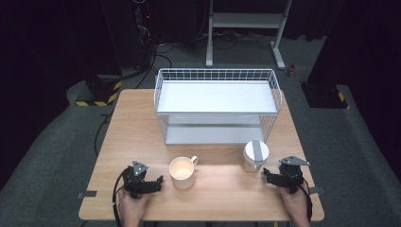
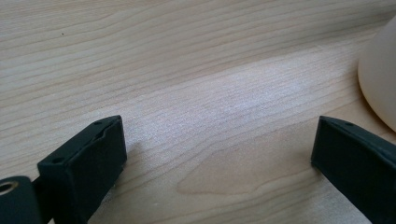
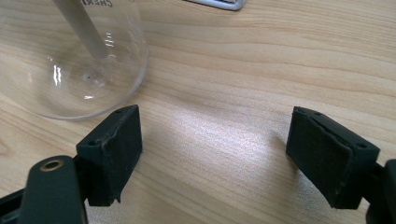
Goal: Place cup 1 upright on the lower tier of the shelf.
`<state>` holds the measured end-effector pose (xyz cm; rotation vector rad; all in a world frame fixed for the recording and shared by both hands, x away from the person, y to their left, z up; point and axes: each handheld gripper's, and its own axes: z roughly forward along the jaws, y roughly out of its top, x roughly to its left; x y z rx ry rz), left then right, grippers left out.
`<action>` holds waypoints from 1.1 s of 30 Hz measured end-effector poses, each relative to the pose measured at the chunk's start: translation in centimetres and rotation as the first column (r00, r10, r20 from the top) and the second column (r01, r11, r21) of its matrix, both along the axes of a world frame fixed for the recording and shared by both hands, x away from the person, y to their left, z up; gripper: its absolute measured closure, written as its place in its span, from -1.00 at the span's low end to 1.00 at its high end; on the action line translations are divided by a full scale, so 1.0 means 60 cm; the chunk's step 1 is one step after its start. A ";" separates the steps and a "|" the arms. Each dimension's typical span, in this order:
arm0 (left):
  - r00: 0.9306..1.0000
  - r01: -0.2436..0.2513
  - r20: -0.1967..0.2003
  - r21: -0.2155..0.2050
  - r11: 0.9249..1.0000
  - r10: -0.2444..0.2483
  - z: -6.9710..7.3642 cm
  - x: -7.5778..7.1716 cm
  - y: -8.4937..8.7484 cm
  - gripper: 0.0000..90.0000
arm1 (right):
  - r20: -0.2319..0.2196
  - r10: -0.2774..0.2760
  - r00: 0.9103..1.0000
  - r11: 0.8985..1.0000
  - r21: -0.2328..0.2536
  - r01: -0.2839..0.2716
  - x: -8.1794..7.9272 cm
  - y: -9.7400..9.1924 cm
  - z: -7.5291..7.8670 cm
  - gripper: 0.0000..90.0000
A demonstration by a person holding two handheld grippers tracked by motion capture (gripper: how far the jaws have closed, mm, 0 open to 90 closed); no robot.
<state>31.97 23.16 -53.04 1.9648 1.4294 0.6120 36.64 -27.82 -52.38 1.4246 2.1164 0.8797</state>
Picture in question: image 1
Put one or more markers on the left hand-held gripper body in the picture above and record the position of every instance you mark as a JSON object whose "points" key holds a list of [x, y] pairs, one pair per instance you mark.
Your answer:
{"points": [[137, 184]]}

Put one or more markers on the grey tape strip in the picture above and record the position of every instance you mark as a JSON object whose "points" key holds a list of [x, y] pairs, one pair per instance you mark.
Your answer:
{"points": [[87, 194], [316, 190]]}

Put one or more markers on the person's left hand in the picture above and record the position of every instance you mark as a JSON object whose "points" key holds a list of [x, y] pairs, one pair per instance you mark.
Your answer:
{"points": [[132, 208]]}

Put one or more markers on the grey metal stand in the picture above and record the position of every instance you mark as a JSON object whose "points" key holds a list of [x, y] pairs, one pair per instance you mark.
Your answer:
{"points": [[246, 20]]}

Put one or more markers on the dark equipment tower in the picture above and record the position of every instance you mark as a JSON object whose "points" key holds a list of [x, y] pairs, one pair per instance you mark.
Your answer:
{"points": [[142, 31]]}

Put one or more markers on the clear jar with white lid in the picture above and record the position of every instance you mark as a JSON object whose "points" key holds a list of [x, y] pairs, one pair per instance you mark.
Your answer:
{"points": [[255, 156]]}

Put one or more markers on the black base with striped edge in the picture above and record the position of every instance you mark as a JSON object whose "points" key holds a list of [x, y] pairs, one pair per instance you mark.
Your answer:
{"points": [[97, 90], [324, 96]]}

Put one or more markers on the person's right hand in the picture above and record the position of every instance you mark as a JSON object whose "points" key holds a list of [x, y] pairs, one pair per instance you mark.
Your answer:
{"points": [[296, 206]]}

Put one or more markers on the small red object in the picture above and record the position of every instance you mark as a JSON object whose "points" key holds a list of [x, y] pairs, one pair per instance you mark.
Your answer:
{"points": [[292, 70]]}

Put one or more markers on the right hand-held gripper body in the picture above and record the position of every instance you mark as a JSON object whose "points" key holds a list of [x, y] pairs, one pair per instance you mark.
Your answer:
{"points": [[291, 176]]}

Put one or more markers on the cream ceramic cup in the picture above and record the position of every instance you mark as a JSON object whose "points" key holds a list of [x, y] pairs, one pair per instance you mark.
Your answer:
{"points": [[183, 173]]}

